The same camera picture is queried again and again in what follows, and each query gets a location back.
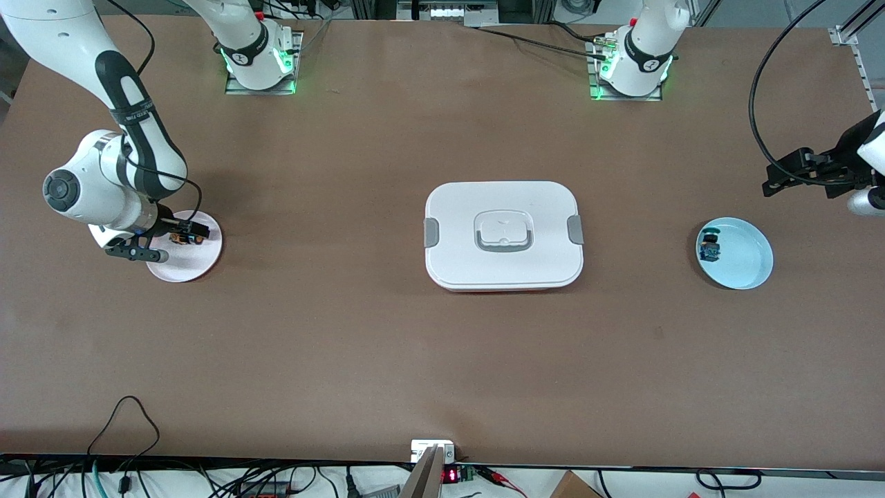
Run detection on white lidded lunch box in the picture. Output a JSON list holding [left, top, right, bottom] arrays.
[[423, 181, 585, 292]]

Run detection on brown cardboard box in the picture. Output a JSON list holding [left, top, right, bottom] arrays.
[[550, 470, 602, 498]]

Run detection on white round plate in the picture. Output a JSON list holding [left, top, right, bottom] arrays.
[[145, 210, 223, 284]]

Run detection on light blue round plate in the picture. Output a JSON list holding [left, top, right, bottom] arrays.
[[695, 216, 774, 291]]

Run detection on perforated metal strip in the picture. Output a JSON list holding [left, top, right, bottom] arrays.
[[852, 41, 880, 111]]

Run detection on white power strip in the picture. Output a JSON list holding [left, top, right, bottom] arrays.
[[398, 0, 500, 27]]

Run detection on aluminium profile bar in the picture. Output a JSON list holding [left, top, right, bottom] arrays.
[[398, 445, 445, 498]]

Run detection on red black test leads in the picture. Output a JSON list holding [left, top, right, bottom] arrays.
[[477, 467, 530, 498]]

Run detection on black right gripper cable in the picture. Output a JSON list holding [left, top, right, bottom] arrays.
[[104, 0, 203, 225]]

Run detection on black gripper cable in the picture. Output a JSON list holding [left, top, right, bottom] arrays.
[[104, 0, 203, 225], [747, 0, 858, 186]]

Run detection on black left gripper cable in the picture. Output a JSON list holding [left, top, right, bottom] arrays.
[[747, 0, 858, 186]]

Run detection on aluminium frame corner profile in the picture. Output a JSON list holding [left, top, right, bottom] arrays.
[[828, 0, 885, 46]]

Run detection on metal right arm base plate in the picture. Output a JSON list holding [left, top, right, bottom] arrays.
[[225, 31, 305, 96]]

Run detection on thin black looped cable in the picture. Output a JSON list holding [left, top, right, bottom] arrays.
[[86, 396, 161, 459]]

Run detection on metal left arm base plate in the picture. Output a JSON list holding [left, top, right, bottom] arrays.
[[586, 35, 663, 102]]

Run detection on black base power cable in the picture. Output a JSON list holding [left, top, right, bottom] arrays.
[[470, 25, 611, 62]]

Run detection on flat black cable loop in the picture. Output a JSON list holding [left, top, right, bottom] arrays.
[[695, 469, 763, 490]]

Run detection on white mounting bracket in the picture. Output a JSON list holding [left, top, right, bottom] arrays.
[[411, 439, 456, 463]]

